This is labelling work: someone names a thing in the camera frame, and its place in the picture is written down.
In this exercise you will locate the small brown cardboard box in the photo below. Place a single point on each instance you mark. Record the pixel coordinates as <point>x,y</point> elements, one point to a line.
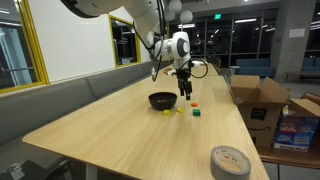
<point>305,106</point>

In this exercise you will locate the low wooden bench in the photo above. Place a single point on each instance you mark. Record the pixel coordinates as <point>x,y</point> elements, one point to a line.
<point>303,74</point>

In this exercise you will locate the grey upholstered wall bench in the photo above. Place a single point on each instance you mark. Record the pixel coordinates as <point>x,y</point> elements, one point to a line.
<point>40,110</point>

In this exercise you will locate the open cardboard box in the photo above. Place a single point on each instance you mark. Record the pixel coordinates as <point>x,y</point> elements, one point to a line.
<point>260,110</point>

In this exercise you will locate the long blue sofa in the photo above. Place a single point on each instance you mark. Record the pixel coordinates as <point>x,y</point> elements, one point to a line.
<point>311,64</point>

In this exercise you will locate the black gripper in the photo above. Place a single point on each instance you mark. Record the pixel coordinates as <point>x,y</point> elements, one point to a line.
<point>184,76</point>

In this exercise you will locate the green exit sign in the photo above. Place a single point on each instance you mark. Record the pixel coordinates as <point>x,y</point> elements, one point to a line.
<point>217,16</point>

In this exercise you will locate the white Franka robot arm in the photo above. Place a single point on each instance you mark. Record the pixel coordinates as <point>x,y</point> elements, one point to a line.
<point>173,46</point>

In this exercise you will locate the short blue sofa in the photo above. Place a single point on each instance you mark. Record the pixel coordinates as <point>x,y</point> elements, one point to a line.
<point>255,68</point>

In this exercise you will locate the green wooden cube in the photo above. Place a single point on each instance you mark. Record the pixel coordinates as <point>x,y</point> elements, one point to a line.
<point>196,113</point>

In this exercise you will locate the orange wooden disc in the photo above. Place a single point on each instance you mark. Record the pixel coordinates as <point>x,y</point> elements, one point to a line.
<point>194,104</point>

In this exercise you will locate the grey duct tape roll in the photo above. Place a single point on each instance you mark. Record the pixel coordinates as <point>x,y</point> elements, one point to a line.
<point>230,166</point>

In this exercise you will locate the dark wooden chair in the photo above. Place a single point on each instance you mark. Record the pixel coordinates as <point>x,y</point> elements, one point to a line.
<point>216,64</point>

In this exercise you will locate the yellow framed window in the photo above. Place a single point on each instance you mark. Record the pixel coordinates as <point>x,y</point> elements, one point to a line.
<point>125,43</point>
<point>41,66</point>

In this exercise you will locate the white globe pendant lamp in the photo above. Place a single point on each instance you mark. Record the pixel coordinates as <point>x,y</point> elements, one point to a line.
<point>176,5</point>
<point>186,16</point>
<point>170,16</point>

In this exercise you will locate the yellow wooden cube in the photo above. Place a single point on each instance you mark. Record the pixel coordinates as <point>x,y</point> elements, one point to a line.
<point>180,110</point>
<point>166,112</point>

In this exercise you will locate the white paper pillar sign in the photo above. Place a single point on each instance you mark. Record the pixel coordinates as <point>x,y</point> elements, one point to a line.
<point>296,33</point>

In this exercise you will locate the colourful printed snack box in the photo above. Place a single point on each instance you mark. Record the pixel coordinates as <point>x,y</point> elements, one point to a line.
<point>295,133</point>

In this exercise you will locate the black bowl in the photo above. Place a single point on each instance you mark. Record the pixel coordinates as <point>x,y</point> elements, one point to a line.
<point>162,104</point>

